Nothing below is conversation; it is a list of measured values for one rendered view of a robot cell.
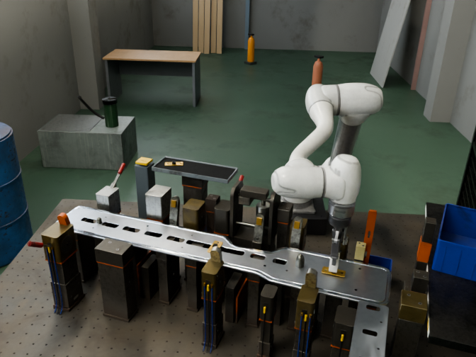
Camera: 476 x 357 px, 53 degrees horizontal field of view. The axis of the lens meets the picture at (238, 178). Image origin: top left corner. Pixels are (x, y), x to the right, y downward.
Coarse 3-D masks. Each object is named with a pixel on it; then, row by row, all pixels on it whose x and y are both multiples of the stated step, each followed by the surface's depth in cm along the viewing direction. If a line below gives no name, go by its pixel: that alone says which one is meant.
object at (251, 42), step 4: (248, 40) 926; (252, 40) 922; (248, 44) 927; (252, 44) 924; (248, 48) 930; (252, 48) 927; (248, 52) 933; (252, 52) 931; (248, 56) 936; (252, 56) 934; (248, 60) 939; (252, 60) 938
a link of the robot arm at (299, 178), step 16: (320, 112) 189; (320, 128) 180; (304, 144) 172; (320, 144) 177; (304, 160) 160; (272, 176) 159; (288, 176) 154; (304, 176) 154; (320, 176) 154; (288, 192) 155; (304, 192) 154; (320, 192) 155
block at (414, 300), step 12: (408, 300) 153; (420, 300) 153; (408, 312) 152; (420, 312) 150; (396, 324) 161; (408, 324) 154; (420, 324) 152; (396, 336) 158; (408, 336) 156; (396, 348) 160; (408, 348) 158
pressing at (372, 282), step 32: (96, 224) 202; (128, 224) 203; (160, 224) 203; (192, 256) 183; (224, 256) 183; (288, 256) 184; (320, 256) 184; (320, 288) 167; (352, 288) 167; (384, 288) 168
